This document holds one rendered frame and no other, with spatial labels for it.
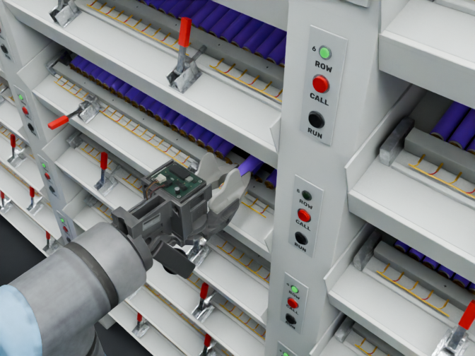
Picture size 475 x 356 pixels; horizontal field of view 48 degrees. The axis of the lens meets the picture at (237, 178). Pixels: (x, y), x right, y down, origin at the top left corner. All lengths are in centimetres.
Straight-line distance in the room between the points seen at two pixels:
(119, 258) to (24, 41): 59
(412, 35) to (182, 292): 83
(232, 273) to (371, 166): 43
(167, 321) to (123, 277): 76
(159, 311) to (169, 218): 74
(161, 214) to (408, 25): 34
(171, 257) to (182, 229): 6
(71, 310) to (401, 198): 36
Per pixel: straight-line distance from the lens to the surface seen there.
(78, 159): 121
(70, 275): 59
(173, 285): 118
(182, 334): 133
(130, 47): 81
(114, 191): 112
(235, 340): 110
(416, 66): 48
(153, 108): 94
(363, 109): 52
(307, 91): 54
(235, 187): 71
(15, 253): 204
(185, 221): 64
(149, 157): 90
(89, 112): 100
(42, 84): 113
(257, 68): 68
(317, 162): 59
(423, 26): 48
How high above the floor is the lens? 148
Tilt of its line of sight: 44 degrees down
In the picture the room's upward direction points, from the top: straight up
